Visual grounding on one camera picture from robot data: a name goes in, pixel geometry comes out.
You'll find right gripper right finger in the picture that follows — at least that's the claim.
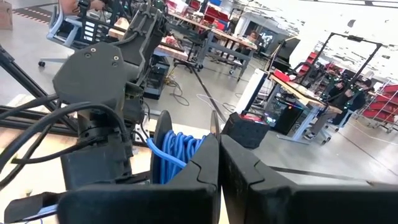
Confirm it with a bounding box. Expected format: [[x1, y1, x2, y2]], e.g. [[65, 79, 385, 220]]
[[220, 134, 398, 224]]

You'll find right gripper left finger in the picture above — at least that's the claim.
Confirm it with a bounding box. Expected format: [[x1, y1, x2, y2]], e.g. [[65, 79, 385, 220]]
[[57, 133, 222, 224]]

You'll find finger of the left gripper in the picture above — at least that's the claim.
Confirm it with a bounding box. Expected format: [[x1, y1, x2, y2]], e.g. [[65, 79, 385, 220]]
[[4, 190, 68, 223]]

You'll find blue network cord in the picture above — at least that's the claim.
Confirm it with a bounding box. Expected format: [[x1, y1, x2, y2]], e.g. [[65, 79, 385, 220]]
[[146, 129, 208, 185]]

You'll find small blue object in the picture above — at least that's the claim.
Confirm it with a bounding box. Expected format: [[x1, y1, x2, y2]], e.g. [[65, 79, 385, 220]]
[[150, 109, 222, 185]]

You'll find black crate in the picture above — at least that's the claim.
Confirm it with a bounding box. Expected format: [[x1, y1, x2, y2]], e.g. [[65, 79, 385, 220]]
[[221, 111, 271, 149], [144, 55, 171, 100]]

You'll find black computer tower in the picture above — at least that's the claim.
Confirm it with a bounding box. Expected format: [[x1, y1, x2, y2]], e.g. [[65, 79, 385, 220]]
[[273, 104, 304, 136]]

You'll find wooden desk with white legs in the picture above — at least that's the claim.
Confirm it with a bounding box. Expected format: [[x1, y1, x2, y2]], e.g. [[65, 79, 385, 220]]
[[269, 73, 343, 146]]

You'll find person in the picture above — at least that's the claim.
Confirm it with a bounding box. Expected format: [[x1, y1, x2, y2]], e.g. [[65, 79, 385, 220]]
[[58, 0, 106, 16], [338, 77, 376, 125], [245, 30, 261, 46], [306, 79, 349, 141]]

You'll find long wooden desk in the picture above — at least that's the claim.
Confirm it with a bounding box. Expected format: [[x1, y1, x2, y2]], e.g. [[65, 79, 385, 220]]
[[108, 12, 259, 82]]

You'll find rack of red bins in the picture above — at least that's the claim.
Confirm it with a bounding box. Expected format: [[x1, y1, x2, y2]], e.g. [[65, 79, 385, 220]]
[[362, 83, 398, 125]]

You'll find grey office chair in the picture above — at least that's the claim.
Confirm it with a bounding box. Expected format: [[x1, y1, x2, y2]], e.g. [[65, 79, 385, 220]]
[[39, 6, 82, 68]]

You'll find cardboard box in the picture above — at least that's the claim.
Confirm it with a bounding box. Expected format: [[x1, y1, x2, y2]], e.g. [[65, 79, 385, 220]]
[[0, 0, 14, 31]]

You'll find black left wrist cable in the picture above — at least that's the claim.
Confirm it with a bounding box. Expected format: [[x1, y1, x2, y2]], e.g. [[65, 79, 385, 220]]
[[0, 93, 133, 190]]

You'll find white post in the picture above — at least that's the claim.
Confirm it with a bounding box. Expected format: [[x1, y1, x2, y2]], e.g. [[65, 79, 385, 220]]
[[234, 68, 269, 116]]

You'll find black aluminium table frame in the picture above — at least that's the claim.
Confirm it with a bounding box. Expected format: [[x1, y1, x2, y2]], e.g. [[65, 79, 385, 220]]
[[0, 43, 78, 138]]

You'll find black frame rig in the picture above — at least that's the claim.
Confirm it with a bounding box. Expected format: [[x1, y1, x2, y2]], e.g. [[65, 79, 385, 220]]
[[306, 30, 384, 94]]

